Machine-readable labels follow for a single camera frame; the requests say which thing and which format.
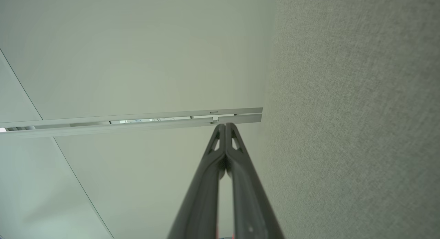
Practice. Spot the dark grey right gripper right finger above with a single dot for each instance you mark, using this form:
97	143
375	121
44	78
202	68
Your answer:
249	204

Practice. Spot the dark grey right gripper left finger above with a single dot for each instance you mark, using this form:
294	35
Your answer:
201	197

